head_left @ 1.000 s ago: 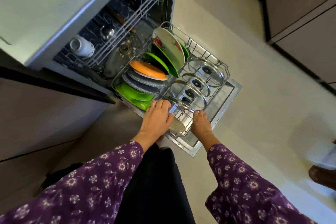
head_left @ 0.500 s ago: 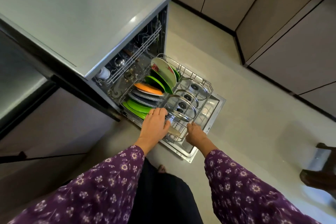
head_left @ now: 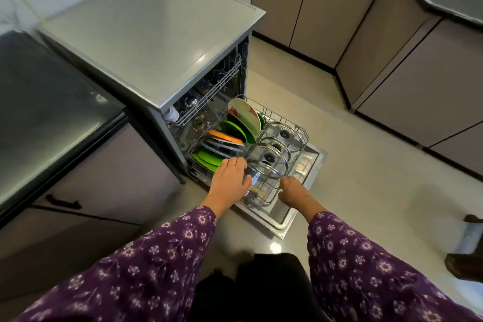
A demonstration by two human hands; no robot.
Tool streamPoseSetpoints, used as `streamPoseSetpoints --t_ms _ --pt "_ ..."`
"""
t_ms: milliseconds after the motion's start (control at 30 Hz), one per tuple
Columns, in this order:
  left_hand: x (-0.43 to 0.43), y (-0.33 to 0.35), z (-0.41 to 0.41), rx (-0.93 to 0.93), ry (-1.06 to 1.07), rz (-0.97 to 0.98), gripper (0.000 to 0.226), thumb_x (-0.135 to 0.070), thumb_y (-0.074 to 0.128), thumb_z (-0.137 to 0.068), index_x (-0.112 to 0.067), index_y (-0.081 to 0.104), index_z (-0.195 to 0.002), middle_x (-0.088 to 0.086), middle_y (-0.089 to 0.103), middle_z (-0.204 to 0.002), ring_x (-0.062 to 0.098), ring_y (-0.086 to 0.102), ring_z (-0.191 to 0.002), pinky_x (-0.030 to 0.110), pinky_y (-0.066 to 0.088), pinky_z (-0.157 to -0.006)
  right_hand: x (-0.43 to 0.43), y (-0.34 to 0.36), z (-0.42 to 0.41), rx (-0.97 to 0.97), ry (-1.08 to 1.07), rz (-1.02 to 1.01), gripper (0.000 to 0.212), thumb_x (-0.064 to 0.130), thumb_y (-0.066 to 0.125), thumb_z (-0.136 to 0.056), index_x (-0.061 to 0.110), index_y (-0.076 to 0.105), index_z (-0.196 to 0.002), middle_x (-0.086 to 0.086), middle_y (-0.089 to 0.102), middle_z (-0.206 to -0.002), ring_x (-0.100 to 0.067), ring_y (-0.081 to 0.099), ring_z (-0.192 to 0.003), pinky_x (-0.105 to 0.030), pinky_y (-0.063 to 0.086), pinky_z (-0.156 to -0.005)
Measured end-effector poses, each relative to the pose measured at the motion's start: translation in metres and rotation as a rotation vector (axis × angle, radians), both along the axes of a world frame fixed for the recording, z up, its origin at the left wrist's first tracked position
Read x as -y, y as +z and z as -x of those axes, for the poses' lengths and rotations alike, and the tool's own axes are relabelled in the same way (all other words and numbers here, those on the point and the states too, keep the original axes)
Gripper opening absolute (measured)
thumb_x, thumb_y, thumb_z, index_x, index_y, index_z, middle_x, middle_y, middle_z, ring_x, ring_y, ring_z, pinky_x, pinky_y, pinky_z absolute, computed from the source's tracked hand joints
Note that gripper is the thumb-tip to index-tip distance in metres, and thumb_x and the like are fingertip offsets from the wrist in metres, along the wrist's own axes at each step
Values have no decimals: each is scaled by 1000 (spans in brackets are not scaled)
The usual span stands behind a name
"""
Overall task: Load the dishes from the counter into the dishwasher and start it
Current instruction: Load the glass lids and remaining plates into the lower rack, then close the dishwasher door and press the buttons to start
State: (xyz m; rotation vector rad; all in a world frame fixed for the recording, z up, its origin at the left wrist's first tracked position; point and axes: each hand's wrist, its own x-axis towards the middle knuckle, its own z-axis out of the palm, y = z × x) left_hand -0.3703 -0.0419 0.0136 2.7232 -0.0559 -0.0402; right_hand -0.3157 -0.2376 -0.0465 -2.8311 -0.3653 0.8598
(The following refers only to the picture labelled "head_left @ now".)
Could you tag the person's right hand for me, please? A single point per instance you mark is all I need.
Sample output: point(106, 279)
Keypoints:
point(296, 193)

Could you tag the person's left hand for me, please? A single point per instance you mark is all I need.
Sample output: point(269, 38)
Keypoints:
point(226, 184)

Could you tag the person's left thumb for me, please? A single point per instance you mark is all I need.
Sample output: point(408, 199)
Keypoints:
point(246, 184)

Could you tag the person's right thumb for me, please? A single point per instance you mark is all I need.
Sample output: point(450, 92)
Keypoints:
point(282, 194)

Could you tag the person's left forearm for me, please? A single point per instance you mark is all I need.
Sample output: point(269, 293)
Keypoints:
point(143, 272)

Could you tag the person's right forearm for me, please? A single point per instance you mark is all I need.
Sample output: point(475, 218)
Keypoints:
point(369, 272)

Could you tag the steel dishwasher door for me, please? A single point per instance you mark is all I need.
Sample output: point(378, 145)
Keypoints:
point(302, 178)

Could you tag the glass lid with black knob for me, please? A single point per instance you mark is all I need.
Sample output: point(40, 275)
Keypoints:
point(270, 157)
point(285, 137)

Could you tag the clear glass plate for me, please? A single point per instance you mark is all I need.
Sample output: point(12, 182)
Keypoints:
point(222, 147)

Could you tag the light green plate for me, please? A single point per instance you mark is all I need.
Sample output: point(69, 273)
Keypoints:
point(207, 159)

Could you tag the orange plate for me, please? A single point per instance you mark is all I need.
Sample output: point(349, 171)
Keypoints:
point(224, 136)

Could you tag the large green plate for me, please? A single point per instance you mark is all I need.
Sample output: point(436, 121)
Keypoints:
point(234, 131)

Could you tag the small green plate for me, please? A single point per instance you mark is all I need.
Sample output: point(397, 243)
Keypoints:
point(261, 120)

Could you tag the white floral plate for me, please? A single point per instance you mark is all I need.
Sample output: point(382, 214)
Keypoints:
point(245, 114)

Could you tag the person's black trousers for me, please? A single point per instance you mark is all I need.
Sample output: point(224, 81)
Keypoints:
point(264, 287)

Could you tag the steel utensil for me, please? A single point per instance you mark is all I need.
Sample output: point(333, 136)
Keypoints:
point(190, 102)

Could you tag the beige cabinet with drawer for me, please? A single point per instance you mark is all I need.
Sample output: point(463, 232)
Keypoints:
point(98, 189)

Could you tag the silver dishwasher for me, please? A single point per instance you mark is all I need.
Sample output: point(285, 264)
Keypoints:
point(151, 35)

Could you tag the black countertop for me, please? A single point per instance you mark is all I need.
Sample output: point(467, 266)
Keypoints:
point(45, 114)

